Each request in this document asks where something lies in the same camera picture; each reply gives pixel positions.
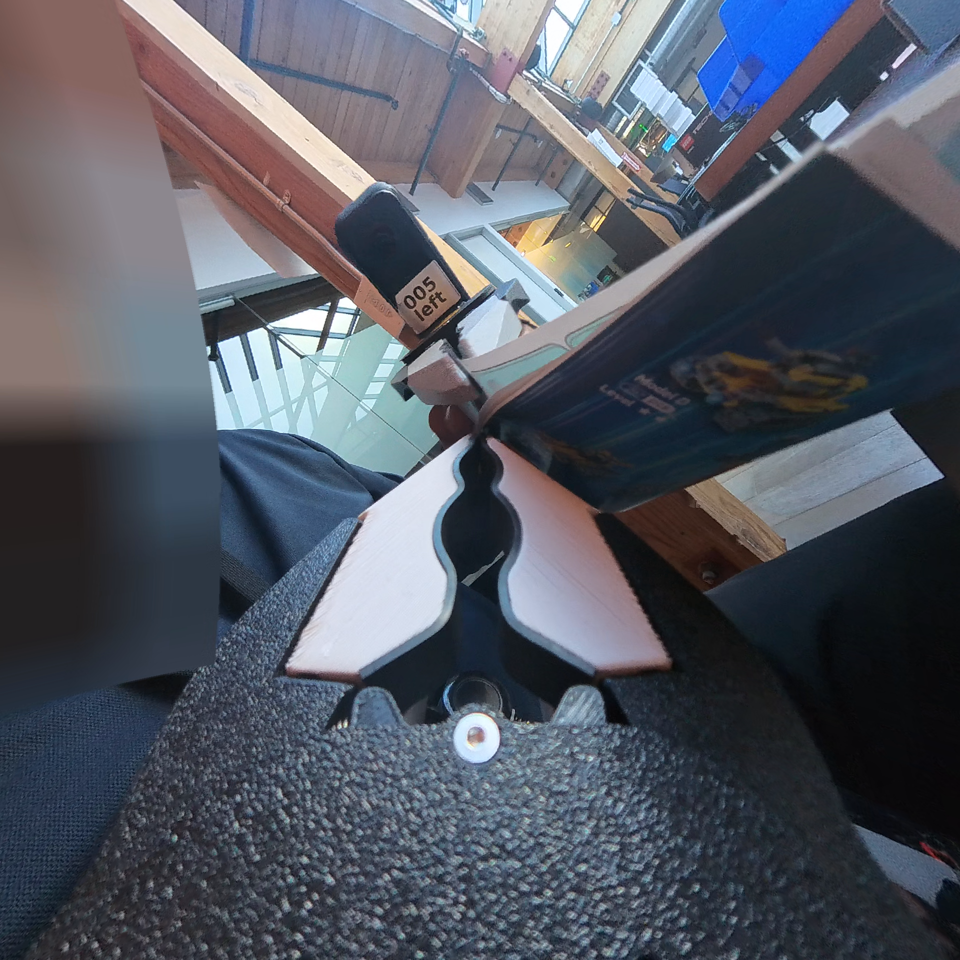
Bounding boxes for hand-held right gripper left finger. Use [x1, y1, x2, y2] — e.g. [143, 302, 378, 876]
[286, 437, 472, 685]

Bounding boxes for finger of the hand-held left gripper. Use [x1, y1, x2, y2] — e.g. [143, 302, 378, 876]
[457, 298, 528, 363]
[408, 339, 483, 411]

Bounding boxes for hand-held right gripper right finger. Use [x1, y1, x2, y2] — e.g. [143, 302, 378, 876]
[486, 437, 672, 678]

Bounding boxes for brick model instruction booklet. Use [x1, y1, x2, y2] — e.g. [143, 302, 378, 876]
[459, 97, 960, 516]

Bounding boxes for person's left hand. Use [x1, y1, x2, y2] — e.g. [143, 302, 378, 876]
[429, 403, 478, 445]

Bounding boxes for glass railing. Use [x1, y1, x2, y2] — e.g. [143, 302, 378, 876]
[198, 294, 455, 475]

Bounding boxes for person's navy clothing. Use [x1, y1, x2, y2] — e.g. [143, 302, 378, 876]
[0, 429, 960, 901]

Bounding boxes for black pipe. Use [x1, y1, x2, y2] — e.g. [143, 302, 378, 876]
[247, 58, 400, 112]

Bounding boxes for black chair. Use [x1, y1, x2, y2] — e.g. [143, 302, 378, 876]
[624, 183, 715, 228]

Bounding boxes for white boxes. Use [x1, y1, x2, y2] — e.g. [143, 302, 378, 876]
[628, 62, 697, 138]

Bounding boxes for blue plastic bin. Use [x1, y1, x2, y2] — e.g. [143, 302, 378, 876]
[696, 0, 888, 123]

